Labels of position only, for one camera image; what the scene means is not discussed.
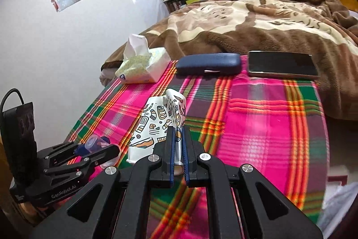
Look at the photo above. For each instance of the small clear plastic cup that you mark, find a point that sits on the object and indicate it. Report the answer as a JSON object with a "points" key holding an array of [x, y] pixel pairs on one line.
{"points": [[95, 143]]}

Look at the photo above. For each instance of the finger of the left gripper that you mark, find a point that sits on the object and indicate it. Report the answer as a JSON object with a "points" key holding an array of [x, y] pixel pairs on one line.
{"points": [[77, 171], [58, 155]]}

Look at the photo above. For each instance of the dark blue glasses case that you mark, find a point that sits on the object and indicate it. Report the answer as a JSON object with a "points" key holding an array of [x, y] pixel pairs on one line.
{"points": [[200, 64]]}

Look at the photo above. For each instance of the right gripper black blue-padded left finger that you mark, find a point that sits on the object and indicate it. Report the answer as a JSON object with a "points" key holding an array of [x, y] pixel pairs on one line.
{"points": [[115, 204]]}

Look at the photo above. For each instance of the tissue pack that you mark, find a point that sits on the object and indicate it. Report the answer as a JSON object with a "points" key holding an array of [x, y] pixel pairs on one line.
{"points": [[142, 64]]}

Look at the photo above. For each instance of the translucent trash bag liner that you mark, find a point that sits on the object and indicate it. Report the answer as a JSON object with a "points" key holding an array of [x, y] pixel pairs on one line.
{"points": [[336, 203]]}

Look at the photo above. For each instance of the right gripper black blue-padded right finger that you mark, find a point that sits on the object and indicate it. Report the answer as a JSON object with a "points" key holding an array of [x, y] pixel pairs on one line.
{"points": [[241, 202]]}

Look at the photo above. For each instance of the brown patterned bed blanket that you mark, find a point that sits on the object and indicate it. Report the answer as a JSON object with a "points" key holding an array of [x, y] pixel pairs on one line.
{"points": [[323, 29]]}

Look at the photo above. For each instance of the patterned paper cup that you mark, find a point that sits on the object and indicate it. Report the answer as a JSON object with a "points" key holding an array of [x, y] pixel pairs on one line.
{"points": [[158, 115]]}

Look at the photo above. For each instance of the black smartphone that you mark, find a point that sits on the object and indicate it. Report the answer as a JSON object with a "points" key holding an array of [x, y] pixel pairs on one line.
{"points": [[284, 65]]}

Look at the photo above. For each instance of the pink green plaid blanket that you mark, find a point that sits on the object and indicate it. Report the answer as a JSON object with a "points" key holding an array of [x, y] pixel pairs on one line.
{"points": [[278, 126]]}

